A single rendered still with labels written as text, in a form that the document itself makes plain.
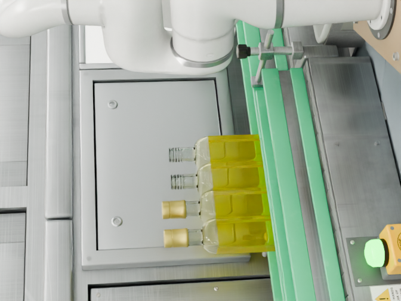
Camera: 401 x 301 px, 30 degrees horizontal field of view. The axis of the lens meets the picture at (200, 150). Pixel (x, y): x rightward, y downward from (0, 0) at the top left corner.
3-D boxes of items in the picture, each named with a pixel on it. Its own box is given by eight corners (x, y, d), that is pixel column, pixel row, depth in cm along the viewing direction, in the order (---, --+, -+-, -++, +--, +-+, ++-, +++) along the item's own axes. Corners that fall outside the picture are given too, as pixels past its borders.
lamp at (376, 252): (377, 244, 123) (359, 245, 122) (385, 234, 119) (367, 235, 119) (382, 270, 121) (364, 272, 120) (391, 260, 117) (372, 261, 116)
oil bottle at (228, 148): (294, 144, 153) (190, 148, 151) (300, 131, 148) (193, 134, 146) (298, 169, 151) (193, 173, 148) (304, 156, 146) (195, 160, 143)
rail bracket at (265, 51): (289, 76, 153) (229, 77, 152) (307, 24, 139) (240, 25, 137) (292, 88, 152) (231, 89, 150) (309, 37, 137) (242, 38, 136)
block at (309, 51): (324, 69, 152) (291, 70, 152) (336, 41, 144) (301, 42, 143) (327, 84, 151) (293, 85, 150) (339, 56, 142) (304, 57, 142)
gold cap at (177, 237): (188, 251, 139) (164, 252, 138) (186, 235, 141) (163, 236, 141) (188, 239, 136) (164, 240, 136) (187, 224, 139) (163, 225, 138)
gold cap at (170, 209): (184, 206, 144) (161, 208, 143) (184, 196, 141) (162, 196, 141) (185, 222, 142) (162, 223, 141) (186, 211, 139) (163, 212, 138)
